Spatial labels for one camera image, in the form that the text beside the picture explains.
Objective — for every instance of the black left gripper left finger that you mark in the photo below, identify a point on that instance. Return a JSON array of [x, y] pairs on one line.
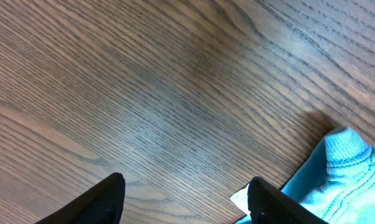
[[101, 204]]

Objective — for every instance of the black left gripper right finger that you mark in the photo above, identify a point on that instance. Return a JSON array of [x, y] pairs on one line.
[[268, 205]]

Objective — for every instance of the light blue t-shirt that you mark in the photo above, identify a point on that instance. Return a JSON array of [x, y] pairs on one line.
[[336, 183]]

